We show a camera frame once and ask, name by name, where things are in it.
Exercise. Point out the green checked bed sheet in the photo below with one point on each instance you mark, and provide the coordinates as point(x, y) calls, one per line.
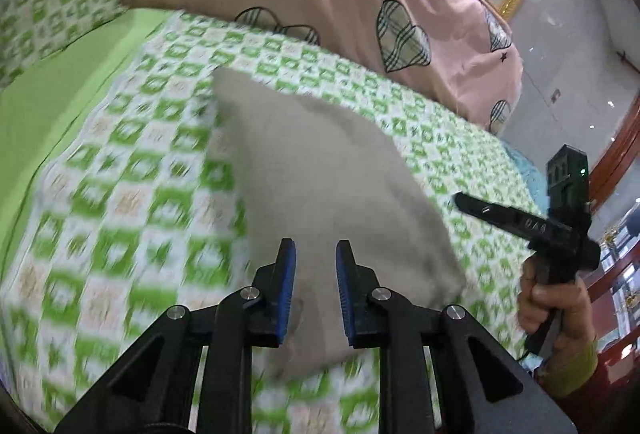
point(125, 224)

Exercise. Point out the green checked pillow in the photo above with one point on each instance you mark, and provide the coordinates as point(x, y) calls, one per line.
point(50, 9)

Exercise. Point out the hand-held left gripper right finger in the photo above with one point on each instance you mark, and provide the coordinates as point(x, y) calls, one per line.
point(345, 291)

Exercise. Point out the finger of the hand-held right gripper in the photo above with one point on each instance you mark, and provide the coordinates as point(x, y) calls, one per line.
point(492, 213)

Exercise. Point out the curved brown wooden furniture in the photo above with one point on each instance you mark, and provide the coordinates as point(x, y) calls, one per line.
point(620, 149)

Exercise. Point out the person's right forearm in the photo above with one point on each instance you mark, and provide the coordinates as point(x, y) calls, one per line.
point(570, 374)

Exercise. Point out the light blue cloth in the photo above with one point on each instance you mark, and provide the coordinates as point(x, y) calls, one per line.
point(525, 179)

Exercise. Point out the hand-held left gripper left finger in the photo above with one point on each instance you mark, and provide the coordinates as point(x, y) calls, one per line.
point(288, 286)

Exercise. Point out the person's right hand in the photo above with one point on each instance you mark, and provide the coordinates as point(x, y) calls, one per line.
point(570, 314)

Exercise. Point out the plain green bed sheet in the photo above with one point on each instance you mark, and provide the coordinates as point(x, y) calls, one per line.
point(60, 94)

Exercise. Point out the beige knitted sweater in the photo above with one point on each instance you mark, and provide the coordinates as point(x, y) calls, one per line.
point(320, 164)

